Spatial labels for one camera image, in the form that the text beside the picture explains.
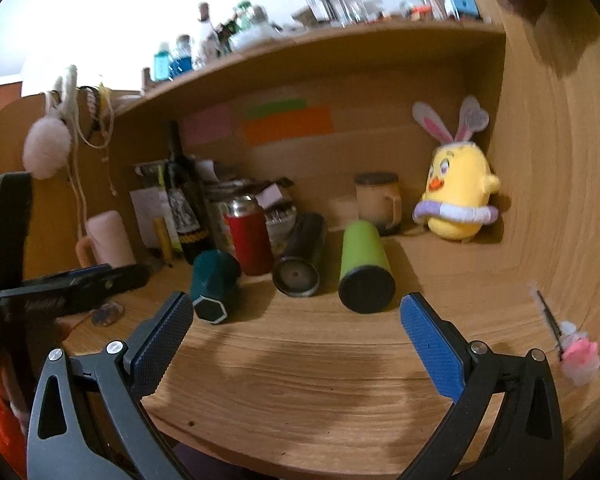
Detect dark green faceted cup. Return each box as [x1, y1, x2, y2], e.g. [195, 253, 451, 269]
[189, 249, 242, 324]

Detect red can cup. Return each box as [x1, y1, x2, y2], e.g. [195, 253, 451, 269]
[225, 195, 274, 276]

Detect orange red sleeve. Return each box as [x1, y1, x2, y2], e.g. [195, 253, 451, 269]
[0, 396, 27, 479]

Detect pink mug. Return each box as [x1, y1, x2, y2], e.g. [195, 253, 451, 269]
[76, 210, 136, 268]

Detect yellow wooden stick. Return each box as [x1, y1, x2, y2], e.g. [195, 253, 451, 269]
[152, 217, 174, 268]

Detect white paper receipt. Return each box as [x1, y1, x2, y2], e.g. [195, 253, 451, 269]
[130, 186, 178, 249]

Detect dark wine bottle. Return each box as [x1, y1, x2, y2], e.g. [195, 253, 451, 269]
[164, 120, 215, 264]

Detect fruit pattern jar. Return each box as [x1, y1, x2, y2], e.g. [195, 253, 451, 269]
[204, 185, 238, 255]

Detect lime green tumbler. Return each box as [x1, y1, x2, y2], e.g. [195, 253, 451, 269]
[338, 220, 396, 314]

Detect yellow chick plush toy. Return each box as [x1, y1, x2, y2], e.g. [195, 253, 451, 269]
[412, 96, 501, 243]

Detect black steel tumbler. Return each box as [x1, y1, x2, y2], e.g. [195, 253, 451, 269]
[272, 212, 327, 298]

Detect pink sticky note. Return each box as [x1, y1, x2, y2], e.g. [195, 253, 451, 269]
[183, 104, 233, 146]

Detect small white bowl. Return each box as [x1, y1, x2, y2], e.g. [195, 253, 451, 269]
[265, 205, 297, 245]

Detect beige mug with dark lid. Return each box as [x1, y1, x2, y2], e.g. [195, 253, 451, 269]
[354, 171, 403, 235]

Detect blue liquid bottle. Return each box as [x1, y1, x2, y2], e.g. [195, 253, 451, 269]
[152, 35, 193, 82]

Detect green sticky note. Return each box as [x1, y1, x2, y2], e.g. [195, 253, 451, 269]
[245, 98, 308, 120]

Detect orange sticky note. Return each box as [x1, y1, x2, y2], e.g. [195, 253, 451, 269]
[242, 106, 334, 146]

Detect clear glass jars on shelf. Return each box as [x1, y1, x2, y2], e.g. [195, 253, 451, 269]
[306, 0, 368, 26]

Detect blue toy on shelf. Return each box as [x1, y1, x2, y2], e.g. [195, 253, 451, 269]
[450, 0, 481, 20]

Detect white pompom on string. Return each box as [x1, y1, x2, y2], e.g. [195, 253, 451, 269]
[22, 65, 78, 180]

